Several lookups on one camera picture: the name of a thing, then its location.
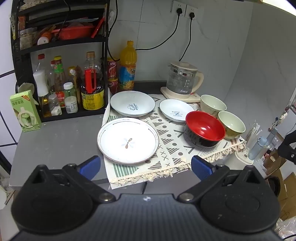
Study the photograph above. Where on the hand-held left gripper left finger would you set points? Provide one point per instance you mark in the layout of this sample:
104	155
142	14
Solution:
90	166

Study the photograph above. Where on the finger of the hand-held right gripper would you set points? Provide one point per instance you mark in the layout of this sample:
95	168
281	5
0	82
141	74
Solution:
289	148

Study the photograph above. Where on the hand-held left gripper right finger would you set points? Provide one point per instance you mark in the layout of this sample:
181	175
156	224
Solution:
200	168

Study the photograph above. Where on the red and black bowl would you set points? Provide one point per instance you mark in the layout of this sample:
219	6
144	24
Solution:
203	127

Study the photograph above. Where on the white plate leaf motif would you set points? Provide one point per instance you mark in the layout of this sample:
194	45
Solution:
128	141

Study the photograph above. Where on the cream bowl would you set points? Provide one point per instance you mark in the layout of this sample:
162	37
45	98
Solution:
232	125
212	103

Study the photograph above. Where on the small white plate blue rim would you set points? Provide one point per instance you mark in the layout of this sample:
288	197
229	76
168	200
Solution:
175	109

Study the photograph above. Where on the large white plate blue rim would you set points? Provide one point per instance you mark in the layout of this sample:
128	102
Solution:
131	102

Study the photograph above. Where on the blue-grey bottle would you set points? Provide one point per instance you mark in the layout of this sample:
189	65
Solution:
257	148

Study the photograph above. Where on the cardboard box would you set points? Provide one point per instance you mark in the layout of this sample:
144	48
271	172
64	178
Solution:
286	185

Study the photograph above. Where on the patterned fringed table mat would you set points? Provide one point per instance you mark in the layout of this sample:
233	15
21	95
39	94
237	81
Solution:
171	139

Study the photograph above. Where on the white stand base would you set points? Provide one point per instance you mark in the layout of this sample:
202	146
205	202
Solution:
241	156

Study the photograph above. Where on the small white jar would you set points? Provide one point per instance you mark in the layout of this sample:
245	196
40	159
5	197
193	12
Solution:
71	104

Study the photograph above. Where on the small glass jar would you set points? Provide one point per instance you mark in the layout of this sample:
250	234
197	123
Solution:
55	105

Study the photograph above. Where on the green jar white lid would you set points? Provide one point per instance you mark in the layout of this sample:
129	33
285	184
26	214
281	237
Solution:
69	89

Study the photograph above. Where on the green carton box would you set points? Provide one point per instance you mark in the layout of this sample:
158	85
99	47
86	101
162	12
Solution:
24	111

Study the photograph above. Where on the glass electric kettle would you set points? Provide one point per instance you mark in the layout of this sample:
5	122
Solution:
182	78

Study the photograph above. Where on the sauce bottle green label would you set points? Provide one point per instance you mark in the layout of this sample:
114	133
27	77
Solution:
59	69

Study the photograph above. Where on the orange juice bottle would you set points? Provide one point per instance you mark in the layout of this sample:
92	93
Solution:
127	67

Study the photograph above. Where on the clear bottle red cap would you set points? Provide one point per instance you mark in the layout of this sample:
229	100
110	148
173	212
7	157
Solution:
41	61

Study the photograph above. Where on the black metal shelf rack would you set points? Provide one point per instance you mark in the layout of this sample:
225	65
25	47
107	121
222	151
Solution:
18	55

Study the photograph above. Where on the red plastic basket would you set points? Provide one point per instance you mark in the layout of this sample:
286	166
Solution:
74	31

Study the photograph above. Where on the black power plug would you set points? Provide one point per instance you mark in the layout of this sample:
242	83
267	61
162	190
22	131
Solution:
179	11
192	15

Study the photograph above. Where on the white wall socket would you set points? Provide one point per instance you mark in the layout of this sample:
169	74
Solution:
178	5
194	10

